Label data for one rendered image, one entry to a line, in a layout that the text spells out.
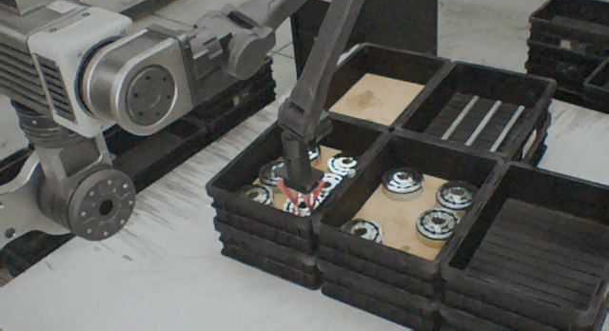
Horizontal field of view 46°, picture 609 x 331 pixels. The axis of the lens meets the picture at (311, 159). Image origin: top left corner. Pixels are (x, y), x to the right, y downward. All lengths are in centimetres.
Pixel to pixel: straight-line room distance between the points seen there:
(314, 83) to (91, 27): 54
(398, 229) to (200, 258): 52
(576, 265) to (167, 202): 110
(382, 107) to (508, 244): 65
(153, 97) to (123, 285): 89
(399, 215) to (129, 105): 87
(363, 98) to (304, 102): 68
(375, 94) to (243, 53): 107
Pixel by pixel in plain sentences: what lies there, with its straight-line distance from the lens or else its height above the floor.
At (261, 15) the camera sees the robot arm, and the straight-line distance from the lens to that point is 121.
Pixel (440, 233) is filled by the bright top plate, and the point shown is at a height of 86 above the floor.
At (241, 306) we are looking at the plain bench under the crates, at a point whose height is 70.
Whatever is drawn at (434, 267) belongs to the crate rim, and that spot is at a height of 92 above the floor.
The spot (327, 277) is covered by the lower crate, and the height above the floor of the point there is 77.
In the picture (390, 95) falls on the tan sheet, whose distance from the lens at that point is 219.
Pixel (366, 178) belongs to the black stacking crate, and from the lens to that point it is 175.
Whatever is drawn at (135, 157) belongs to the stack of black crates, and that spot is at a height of 38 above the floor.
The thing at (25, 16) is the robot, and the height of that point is 153.
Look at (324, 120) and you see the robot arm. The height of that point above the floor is 108.
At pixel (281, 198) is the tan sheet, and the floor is 83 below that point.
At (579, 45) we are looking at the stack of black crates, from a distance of 317.
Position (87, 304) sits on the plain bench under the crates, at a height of 70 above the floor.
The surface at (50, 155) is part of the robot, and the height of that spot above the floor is 127.
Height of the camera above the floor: 196
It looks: 36 degrees down
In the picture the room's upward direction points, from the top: 6 degrees counter-clockwise
